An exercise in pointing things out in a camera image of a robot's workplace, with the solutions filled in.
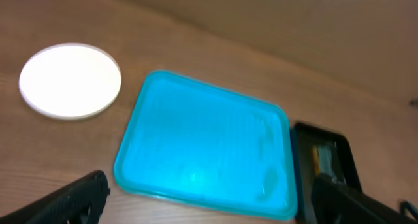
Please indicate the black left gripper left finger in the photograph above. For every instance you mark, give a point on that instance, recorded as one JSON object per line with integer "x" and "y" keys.
{"x": 81, "y": 201}

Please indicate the black rectangular water tray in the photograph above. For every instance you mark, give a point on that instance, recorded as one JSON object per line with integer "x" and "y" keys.
{"x": 317, "y": 150}

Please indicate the white plate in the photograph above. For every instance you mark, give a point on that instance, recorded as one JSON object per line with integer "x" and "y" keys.
{"x": 70, "y": 81}

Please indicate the teal plastic tray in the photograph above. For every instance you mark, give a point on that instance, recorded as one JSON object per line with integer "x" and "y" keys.
{"x": 199, "y": 144}

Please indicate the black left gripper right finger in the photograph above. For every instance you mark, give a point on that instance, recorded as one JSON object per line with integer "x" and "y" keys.
{"x": 334, "y": 202}

